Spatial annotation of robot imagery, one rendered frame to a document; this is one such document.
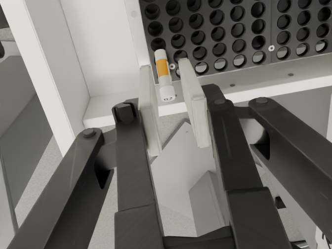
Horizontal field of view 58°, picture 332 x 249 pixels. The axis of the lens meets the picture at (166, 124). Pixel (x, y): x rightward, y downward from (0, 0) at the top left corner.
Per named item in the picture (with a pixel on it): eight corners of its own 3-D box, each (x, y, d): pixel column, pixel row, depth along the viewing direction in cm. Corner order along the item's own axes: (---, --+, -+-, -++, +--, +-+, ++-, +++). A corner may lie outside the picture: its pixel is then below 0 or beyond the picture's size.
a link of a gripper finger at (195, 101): (191, 99, 15) (206, 97, 15) (177, 58, 21) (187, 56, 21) (198, 149, 16) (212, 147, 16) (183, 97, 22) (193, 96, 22)
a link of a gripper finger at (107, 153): (147, 166, 14) (86, 176, 14) (146, 117, 19) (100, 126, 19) (141, 140, 14) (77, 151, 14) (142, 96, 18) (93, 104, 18)
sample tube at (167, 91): (168, 53, 27) (177, 100, 26) (155, 57, 27) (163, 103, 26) (165, 46, 26) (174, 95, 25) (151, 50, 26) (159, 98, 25)
